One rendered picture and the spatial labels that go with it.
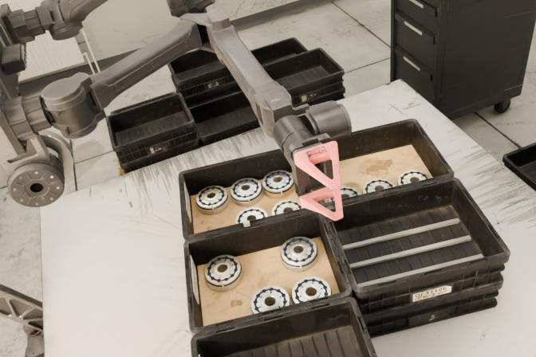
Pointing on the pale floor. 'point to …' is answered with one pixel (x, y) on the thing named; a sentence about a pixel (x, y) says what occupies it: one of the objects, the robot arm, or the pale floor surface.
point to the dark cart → (463, 33)
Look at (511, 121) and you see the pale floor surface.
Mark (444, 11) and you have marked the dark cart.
